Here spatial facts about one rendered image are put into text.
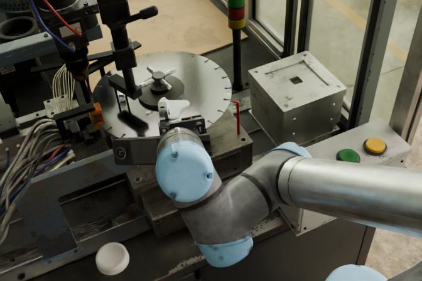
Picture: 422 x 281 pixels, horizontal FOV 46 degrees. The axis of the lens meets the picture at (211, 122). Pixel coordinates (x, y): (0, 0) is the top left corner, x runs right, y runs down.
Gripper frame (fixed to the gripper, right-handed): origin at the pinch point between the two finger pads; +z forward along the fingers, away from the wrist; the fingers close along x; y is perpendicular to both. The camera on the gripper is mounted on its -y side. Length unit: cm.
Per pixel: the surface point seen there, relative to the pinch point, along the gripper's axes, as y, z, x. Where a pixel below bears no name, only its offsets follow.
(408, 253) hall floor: 82, 70, -74
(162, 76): 1.1, 14.6, 9.6
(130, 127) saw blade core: -7.4, 10.1, 0.1
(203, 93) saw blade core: 9.8, 16.3, 4.3
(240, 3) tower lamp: 23.4, 28.5, 23.9
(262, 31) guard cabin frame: 35, 62, 16
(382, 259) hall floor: 72, 69, -75
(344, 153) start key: 36.6, 1.1, -11.2
